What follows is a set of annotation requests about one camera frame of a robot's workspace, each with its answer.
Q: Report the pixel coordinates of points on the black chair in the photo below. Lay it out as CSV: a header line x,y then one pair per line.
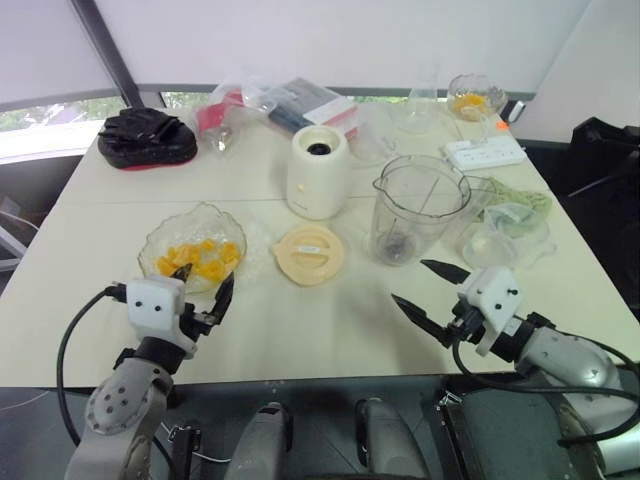
x,y
607,155

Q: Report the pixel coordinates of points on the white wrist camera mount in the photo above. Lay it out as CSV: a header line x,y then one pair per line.
x,y
152,307
492,300

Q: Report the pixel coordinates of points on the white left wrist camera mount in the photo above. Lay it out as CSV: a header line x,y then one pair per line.
x,y
152,307

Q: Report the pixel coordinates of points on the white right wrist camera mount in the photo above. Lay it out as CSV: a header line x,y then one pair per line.
x,y
492,300

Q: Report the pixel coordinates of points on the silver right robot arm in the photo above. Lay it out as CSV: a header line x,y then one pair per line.
x,y
575,362

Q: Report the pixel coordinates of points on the dark rounded grey shape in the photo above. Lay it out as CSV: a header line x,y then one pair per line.
x,y
262,445
387,440

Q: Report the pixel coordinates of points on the crumpled clear plastic wrap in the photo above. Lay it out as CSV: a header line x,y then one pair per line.
x,y
257,245
495,247

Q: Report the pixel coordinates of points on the yellow fruit chunks pile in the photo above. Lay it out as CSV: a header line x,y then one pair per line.
x,y
215,262

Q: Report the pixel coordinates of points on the dark box in plastic bag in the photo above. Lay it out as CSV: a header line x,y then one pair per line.
x,y
312,107

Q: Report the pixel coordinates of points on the black window frame bar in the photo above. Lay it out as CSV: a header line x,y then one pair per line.
x,y
107,50

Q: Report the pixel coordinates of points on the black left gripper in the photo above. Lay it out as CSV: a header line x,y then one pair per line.
x,y
200,322

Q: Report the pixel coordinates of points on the clear glass flask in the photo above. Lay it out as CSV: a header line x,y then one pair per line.
x,y
417,107

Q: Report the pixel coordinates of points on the clear blender jug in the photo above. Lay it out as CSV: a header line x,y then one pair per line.
x,y
415,220

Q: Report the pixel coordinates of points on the small glass fruit bowl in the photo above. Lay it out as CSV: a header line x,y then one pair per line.
x,y
477,97

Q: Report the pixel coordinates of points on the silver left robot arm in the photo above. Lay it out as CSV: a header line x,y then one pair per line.
x,y
122,415

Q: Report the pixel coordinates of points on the black pouch on red pad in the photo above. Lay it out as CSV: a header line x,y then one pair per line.
x,y
145,140

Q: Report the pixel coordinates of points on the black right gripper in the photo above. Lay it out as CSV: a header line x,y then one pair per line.
x,y
465,325

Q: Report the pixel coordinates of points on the white power strip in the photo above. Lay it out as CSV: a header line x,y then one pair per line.
x,y
482,152

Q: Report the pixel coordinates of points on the cream blender lid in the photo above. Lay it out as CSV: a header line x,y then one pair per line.
x,y
310,255

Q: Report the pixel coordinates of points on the clear plastic cup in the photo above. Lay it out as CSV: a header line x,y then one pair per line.
x,y
372,140

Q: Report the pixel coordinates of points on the cream blender base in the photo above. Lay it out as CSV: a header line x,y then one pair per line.
x,y
317,175

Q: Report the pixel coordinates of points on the dark box under table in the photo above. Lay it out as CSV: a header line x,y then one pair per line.
x,y
505,435

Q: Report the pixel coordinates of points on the wavy-rimmed glass fruit bowl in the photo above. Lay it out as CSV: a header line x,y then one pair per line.
x,y
165,235

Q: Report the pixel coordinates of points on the red packet in plastic bag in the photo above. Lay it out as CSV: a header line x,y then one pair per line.
x,y
217,117

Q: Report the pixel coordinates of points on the small orange tag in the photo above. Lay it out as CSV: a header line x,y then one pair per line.
x,y
501,125

